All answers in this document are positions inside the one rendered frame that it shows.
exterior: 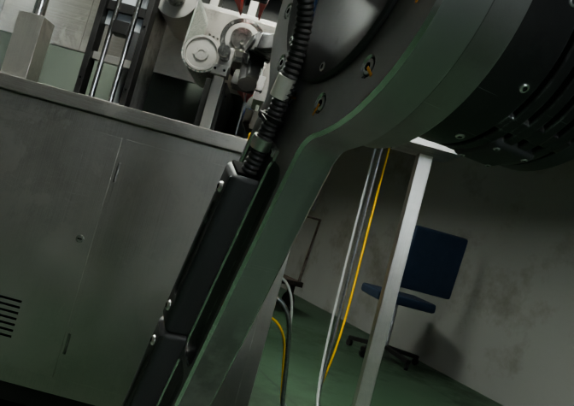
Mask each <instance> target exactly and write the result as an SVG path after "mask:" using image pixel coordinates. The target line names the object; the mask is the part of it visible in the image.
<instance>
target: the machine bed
mask: <svg viewBox="0 0 574 406"><path fill-rule="evenodd" d="M0 89H4V90H7V91H12V92H16V93H19V94H22V95H26V96H29V97H35V98H37V99H41V100H44V101H47V102H51V103H56V104H60V105H63V106H66V107H69V108H73V109H78V110H82V111H85V112H88V113H92V114H94V115H100V116H103V117H107V118H110V119H113V120H117V121H122V122H125V123H129V124H133V125H135V126H139V127H144V128H148V129H151V130H154V131H157V132H163V133H166V134H170V135H173V136H176V137H180V138H185V139H189V140H191V141H195V142H198V143H201V144H207V145H210V146H213V147H217V148H220V149H223V150H229V151H232V152H236V153H238V154H242V152H243V149H244V147H245V145H246V143H247V141H248V140H247V139H245V138H239V137H236V136H232V135H229V134H226V133H222V132H217V131H214V130H210V129H207V128H204V127H199V126H195V125H191V124H189V123H185V122H182V121H176V120H173V119H170V118H167V117H164V116H160V115H155V114H151V113H148V112H145V111H142V110H138V109H133V108H129V107H127V106H123V105H119V104H117V103H111V102H108V101H104V100H101V99H98V98H94V97H89V96H86V95H82V94H79V93H76V92H72V91H67V90H63V89H61V88H57V87H54V86H51V85H45V84H42V83H38V82H35V81H32V80H29V79H23V78H20V77H16V76H14V75H10V74H5V73H1V72H0Z"/></svg>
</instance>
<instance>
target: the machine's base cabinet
mask: <svg viewBox="0 0 574 406"><path fill-rule="evenodd" d="M241 155H242V154H238V153H236V152H232V151H229V150H223V149H220V148H217V147H213V146H210V145H207V144H201V143H198V142H195V141H191V140H189V139H185V138H180V137H176V136H173V135H170V134H166V133H163V132H157V131H154V130H151V129H148V128H144V127H139V126H135V125H133V124H129V123H125V122H122V121H117V120H113V119H110V118H107V117H103V116H100V115H94V114H92V113H88V112H85V111H82V110H78V109H73V108H69V107H66V106H63V105H60V104H56V103H51V102H47V101H44V100H41V99H37V98H35V97H29V96H26V95H22V94H19V93H16V92H12V91H7V90H4V89H0V398H1V399H4V400H8V401H11V402H14V403H20V404H23V405H26V406H121V405H122V404H123V402H124V399H125V397H126V394H127V392H128V390H129V387H130V385H131V383H132V380H133V378H134V376H135V373H136V372H137V370H138V366H139V364H140V362H141V360H142V358H143V356H144V352H145V351H146V349H147V346H148V344H149V341H150V338H151V336H152V334H153V332H154V330H155V327H156V325H157V323H158V320H159V319H160V318H161V317H162V316H163V310H164V307H165V305H166V302H167V300H168V298H169V295H170V293H171V291H172V289H173V286H174V284H175V281H176V279H177V278H178V275H179V272H180V270H181V268H182V266H183V264H184V261H185V258H186V256H187V254H188V252H189V250H190V247H191V245H192V242H193V240H194V238H195V236H196V233H197V231H198V228H199V226H200V225H201V222H202V219H203V216H204V215H205V213H206V211H207V208H208V205H209V203H210V201H211V199H212V197H213V194H214V192H215V189H216V187H217V185H218V183H219V181H220V178H221V175H222V174H223V172H224V169H225V167H226V164H227V163H229V162H232V160H236V161H238V160H239V158H240V156H241ZM288 257H289V254H288V255H287V257H286V259H285V261H284V264H283V266H282V267H281V268H280V270H279V272H278V275H277V277H276V279H275V280H274V282H273V284H272V287H271V289H270V291H269V292H268V294H267V296H266V299H265V301H264V303H263V304H262V306H261V308H260V310H259V312H258V314H257V316H256V317H255V320H254V322H253V324H252V326H251V328H250V329H249V332H248V334H247V336H246V338H245V340H244V341H243V344H242V346H241V348H240V349H239V351H238V353H237V355H236V357H235V359H234V361H233V363H232V365H231V367H230V369H229V371H228V373H227V375H226V377H225V379H224V381H223V383H222V385H221V387H220V388H219V390H218V392H217V394H216V396H215V398H214V400H213V402H212V404H211V406H249V400H250V397H251V394H252V391H253V387H254V383H255V378H256V375H257V372H258V368H259V365H260V361H261V356H262V352H263V350H264V346H265V342H266V339H267V334H268V330H269V327H270V324H271V320H272V315H273V311H274V308H275V305H276V302H277V298H278V293H279V289H280V286H281V283H282V279H283V276H284V270H285V267H286V263H287V261H288Z"/></svg>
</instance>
